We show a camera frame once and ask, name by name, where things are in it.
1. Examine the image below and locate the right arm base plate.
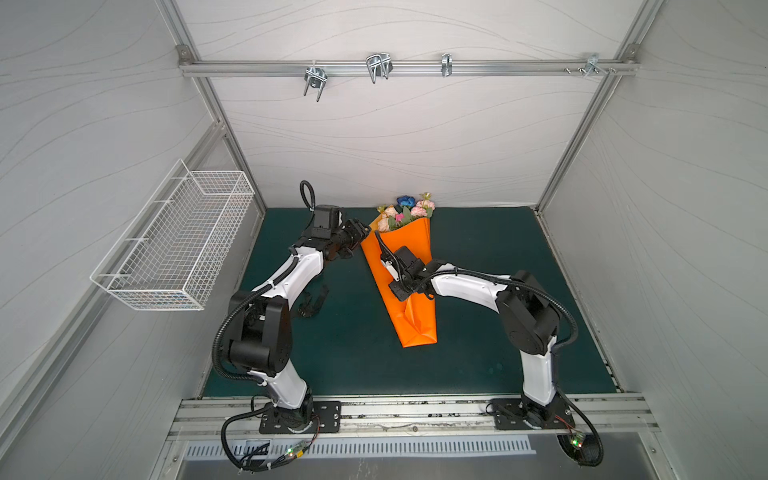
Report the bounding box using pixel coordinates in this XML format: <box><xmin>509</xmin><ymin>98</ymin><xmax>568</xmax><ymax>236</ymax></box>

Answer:
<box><xmin>485</xmin><ymin>395</ymin><xmax>575</xmax><ymax>431</ymax></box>

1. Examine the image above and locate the orange wrapping paper sheet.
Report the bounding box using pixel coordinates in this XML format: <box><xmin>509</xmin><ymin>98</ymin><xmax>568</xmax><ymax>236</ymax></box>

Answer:
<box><xmin>361</xmin><ymin>214</ymin><xmax>438</xmax><ymax>348</ymax></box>

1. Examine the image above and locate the green table mat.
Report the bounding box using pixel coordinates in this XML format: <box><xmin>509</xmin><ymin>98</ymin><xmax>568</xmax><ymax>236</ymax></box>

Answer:
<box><xmin>202</xmin><ymin>206</ymin><xmax>619</xmax><ymax>398</ymax></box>

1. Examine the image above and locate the white wire basket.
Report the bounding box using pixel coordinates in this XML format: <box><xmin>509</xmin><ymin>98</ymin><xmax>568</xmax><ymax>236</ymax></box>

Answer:
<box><xmin>90</xmin><ymin>159</ymin><xmax>254</xmax><ymax>311</ymax></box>

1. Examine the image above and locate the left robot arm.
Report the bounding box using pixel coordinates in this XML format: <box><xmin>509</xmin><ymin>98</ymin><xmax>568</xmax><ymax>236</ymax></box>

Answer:
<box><xmin>211</xmin><ymin>205</ymin><xmax>371</xmax><ymax>414</ymax></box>

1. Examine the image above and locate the middle metal U-bolt clamp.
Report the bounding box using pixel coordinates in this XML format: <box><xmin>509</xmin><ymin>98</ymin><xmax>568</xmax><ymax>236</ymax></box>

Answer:
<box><xmin>365</xmin><ymin>52</ymin><xmax>393</xmax><ymax>84</ymax></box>

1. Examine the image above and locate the peach fake flower stem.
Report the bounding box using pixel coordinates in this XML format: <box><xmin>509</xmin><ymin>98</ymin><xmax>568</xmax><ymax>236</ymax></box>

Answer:
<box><xmin>377</xmin><ymin>205</ymin><xmax>399</xmax><ymax>233</ymax></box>

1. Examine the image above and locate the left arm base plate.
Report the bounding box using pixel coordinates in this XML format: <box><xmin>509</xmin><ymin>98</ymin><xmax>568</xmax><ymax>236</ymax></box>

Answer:
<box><xmin>259</xmin><ymin>401</ymin><xmax>341</xmax><ymax>435</ymax></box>

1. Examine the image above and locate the left metal U-bolt clamp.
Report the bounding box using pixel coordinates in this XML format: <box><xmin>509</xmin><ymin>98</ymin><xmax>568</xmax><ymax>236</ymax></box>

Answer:
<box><xmin>303</xmin><ymin>66</ymin><xmax>328</xmax><ymax>102</ymax></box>

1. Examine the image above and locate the blue fake flower stem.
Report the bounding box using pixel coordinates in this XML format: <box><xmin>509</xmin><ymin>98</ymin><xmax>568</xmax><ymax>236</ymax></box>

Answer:
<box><xmin>396</xmin><ymin>195</ymin><xmax>417</xmax><ymax>209</ymax></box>

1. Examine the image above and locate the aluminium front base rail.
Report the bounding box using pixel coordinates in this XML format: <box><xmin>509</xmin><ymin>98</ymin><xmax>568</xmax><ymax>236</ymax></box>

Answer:
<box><xmin>167</xmin><ymin>393</ymin><xmax>660</xmax><ymax>441</ymax></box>

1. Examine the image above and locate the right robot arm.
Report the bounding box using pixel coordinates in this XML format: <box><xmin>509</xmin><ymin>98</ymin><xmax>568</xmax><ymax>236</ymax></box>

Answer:
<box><xmin>381</xmin><ymin>247</ymin><xmax>579</xmax><ymax>428</ymax></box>

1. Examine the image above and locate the white slotted cable duct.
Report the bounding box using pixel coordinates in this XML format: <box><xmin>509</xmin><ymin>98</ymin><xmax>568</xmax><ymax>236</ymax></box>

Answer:
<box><xmin>184</xmin><ymin>434</ymin><xmax>537</xmax><ymax>461</ymax></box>

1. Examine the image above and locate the black ribbon strap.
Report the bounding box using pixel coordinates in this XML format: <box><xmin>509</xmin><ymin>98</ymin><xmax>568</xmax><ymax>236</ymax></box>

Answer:
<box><xmin>295</xmin><ymin>283</ymin><xmax>331</xmax><ymax>319</ymax></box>

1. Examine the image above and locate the aluminium cross rail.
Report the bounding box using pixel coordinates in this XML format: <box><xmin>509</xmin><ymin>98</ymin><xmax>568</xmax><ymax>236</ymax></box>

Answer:
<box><xmin>176</xmin><ymin>44</ymin><xmax>641</xmax><ymax>78</ymax></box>

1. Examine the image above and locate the metal u-bolt clamp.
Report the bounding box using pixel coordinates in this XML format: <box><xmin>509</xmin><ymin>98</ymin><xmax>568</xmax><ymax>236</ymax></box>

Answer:
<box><xmin>303</xmin><ymin>66</ymin><xmax>328</xmax><ymax>102</ymax></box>
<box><xmin>365</xmin><ymin>52</ymin><xmax>393</xmax><ymax>84</ymax></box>

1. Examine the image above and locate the small metal hook bracket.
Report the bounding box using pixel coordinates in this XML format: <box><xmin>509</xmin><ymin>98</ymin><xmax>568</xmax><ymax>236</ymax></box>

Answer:
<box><xmin>441</xmin><ymin>53</ymin><xmax>453</xmax><ymax>78</ymax></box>

